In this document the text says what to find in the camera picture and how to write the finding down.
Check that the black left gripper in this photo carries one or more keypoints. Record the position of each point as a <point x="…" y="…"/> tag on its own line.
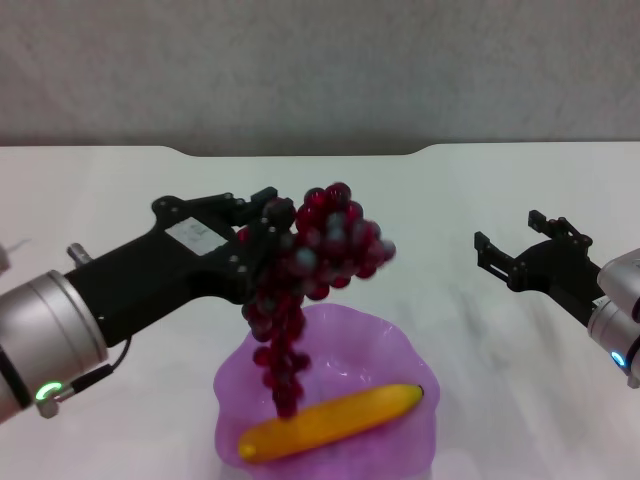
<point x="165" y="270"/>

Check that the yellow artificial banana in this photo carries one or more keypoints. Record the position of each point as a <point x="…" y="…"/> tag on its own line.
<point x="350" y="415"/>

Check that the purple wavy plastic plate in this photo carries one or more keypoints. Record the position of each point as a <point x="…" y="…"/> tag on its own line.
<point x="390" y="360"/>

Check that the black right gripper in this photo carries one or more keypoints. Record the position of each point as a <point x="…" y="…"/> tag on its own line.
<point x="555" y="267"/>

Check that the red artificial grape bunch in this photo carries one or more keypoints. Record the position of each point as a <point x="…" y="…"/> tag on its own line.
<point x="330" y="240"/>

